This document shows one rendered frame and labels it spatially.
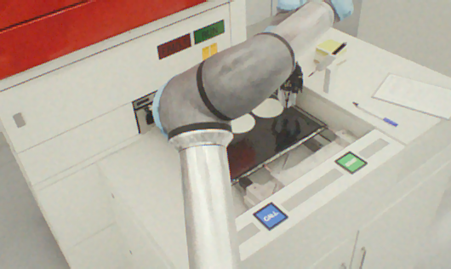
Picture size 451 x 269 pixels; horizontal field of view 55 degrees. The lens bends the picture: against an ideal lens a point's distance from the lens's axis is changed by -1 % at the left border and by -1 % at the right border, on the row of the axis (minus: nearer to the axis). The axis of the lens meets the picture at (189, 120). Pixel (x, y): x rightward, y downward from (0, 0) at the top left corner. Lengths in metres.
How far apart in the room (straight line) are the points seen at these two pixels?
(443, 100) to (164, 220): 0.83
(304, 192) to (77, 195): 0.73
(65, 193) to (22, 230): 1.05
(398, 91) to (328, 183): 0.43
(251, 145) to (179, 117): 0.53
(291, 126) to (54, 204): 0.77
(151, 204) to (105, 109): 0.31
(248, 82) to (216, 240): 0.25
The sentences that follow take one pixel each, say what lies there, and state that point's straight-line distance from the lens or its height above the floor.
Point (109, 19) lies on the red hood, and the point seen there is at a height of 1.28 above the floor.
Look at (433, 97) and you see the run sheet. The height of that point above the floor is 0.97.
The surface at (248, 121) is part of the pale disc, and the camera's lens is 1.32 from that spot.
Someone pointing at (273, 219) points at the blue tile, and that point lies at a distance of 0.98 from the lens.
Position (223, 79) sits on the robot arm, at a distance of 0.68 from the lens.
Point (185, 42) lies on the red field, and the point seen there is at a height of 1.10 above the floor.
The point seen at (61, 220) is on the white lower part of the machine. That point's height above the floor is 0.66.
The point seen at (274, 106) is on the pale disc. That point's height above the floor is 0.90.
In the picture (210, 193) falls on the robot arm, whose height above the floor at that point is 1.20.
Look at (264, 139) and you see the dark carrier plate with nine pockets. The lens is 1.26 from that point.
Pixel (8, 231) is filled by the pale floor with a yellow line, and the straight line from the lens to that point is 2.48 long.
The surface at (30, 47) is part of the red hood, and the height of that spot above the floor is 1.28.
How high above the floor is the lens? 1.73
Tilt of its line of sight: 38 degrees down
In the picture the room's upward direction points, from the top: 7 degrees counter-clockwise
